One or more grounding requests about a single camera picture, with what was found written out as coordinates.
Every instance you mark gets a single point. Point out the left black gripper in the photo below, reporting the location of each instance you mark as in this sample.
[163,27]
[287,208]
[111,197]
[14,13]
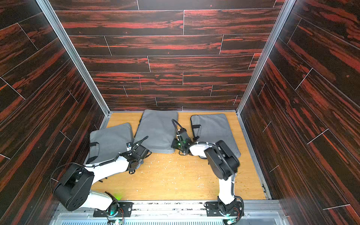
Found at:
[142,162]

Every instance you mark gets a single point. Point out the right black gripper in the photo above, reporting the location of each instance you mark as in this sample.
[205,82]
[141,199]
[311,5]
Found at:
[183,135]

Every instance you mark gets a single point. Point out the grey laptop bag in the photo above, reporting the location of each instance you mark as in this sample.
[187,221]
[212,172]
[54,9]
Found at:
[213,128]
[106,144]
[158,127]

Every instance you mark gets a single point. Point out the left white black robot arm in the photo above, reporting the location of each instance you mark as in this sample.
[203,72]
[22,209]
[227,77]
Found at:
[74,188]

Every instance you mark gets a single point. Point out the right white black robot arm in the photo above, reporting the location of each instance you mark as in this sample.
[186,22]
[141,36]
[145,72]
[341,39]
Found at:
[224,165]

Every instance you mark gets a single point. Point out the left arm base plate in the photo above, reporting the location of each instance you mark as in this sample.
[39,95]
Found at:
[123,209]

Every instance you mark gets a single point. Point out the aluminium front rail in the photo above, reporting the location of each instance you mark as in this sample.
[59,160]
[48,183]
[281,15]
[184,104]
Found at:
[187,212]

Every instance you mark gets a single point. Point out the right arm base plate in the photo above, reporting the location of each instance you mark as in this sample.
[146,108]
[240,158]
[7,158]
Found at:
[219,209]

